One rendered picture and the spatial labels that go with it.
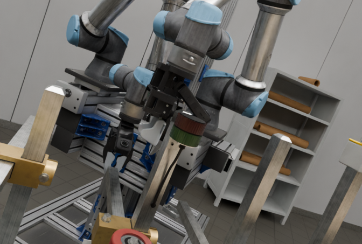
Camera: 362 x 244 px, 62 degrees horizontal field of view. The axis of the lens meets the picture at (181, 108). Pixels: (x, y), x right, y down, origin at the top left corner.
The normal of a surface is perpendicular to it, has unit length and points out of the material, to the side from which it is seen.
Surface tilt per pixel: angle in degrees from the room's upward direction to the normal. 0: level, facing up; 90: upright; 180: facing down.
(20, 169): 90
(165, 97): 90
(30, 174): 90
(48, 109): 90
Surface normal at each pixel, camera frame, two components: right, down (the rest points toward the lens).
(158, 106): 0.25, 0.24
